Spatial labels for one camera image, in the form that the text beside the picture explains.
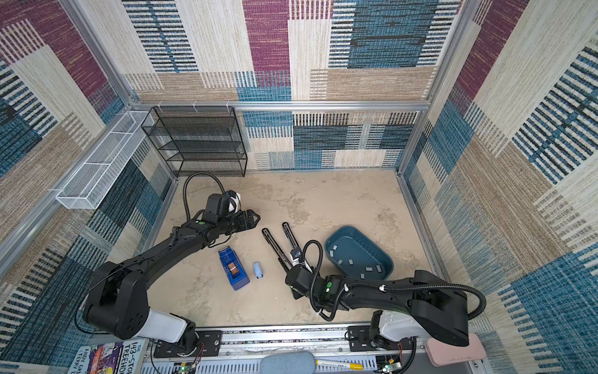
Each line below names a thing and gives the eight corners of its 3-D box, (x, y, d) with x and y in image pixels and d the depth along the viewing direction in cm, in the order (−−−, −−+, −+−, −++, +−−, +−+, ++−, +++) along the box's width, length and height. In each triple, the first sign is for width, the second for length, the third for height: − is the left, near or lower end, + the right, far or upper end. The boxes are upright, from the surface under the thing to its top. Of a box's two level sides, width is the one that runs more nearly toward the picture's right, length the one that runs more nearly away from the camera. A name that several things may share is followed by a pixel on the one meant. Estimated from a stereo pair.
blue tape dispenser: (235, 291, 86) (231, 284, 80) (221, 259, 93) (216, 251, 88) (251, 282, 88) (247, 274, 82) (236, 251, 95) (231, 243, 90)
